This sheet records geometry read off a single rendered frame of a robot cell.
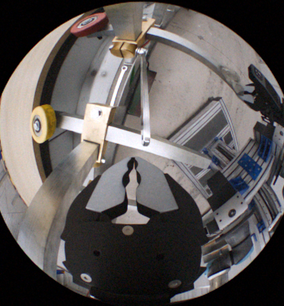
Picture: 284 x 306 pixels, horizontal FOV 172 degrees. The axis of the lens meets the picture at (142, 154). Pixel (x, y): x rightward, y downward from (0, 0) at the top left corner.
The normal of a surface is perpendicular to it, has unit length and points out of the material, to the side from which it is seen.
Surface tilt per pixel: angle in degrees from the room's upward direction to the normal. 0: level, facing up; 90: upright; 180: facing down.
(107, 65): 0
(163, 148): 0
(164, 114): 0
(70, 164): 90
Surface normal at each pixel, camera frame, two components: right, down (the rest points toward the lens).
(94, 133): 0.04, 0.47
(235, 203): -0.69, -0.62
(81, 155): 0.32, -0.84
